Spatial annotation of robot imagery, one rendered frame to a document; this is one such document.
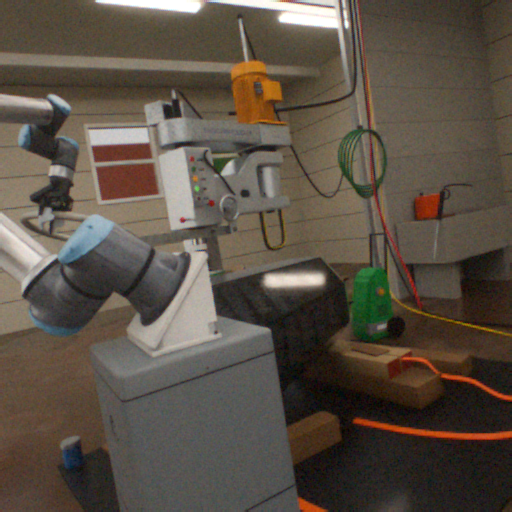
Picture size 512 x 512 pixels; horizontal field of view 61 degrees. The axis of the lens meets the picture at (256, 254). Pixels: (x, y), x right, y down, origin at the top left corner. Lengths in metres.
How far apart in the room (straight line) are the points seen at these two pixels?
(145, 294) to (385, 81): 4.68
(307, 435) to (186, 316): 1.23
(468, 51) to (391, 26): 1.42
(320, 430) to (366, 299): 1.72
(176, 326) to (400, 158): 4.56
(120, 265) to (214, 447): 0.49
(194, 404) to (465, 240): 4.29
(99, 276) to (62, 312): 0.15
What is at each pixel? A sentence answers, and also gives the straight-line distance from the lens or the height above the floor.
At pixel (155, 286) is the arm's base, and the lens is 1.13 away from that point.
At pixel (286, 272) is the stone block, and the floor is 0.81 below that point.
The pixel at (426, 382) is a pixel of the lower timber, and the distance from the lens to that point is 2.60.
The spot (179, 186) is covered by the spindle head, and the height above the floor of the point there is 1.38.
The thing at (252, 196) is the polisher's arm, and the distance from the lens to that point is 2.64.
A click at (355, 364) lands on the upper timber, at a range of 2.77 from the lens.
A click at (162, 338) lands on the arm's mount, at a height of 0.89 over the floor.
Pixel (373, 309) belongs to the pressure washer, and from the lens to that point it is 3.75.
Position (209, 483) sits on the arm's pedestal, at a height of 0.53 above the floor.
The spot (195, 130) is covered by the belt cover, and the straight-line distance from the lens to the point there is 2.41.
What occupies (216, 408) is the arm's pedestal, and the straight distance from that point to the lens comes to 1.11.
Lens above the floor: 1.12
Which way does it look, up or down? 4 degrees down
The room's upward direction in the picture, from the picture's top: 9 degrees counter-clockwise
